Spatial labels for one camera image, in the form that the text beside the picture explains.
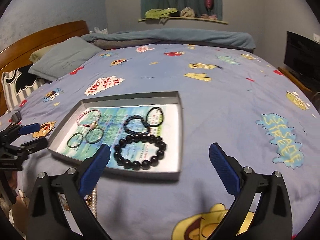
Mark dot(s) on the grey blue pillow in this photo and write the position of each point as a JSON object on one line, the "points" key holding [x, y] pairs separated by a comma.
{"points": [[63, 58]]}

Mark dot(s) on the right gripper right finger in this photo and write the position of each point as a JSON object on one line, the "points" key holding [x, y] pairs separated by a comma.
{"points": [[261, 209]]}

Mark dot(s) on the wooden headboard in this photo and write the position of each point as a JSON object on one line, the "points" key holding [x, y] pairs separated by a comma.
{"points": [[16, 56]]}

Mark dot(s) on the striped black white pillow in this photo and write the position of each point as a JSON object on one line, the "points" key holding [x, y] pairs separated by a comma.
{"points": [[18, 85]]}

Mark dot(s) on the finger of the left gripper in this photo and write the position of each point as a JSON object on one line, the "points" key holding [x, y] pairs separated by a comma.
{"points": [[34, 146], [29, 129]]}

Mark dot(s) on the silver bangle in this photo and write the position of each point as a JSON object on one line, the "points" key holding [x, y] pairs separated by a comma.
{"points": [[75, 140], [94, 135]]}

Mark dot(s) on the blue cartoon bed sheet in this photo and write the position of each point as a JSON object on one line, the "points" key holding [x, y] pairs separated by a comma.
{"points": [[235, 99]]}

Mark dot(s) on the teal folded blanket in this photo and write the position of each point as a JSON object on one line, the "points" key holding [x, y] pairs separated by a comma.
{"points": [[242, 41]]}

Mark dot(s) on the black monitor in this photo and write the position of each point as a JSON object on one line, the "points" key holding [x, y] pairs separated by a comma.
{"points": [[302, 56]]}

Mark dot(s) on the beige cloth on shelf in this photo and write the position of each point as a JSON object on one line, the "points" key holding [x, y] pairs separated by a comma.
{"points": [[187, 12]]}

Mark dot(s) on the green cloth on shelf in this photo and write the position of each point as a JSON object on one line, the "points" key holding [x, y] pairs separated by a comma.
{"points": [[156, 14]]}

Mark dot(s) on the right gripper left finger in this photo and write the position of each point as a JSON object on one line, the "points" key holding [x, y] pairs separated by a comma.
{"points": [[46, 216]]}

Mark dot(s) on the olive green pillow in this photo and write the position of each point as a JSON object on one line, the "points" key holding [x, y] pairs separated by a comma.
{"points": [[36, 55]]}

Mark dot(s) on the grey shallow cardboard box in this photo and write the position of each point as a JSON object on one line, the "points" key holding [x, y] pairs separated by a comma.
{"points": [[154, 98]]}

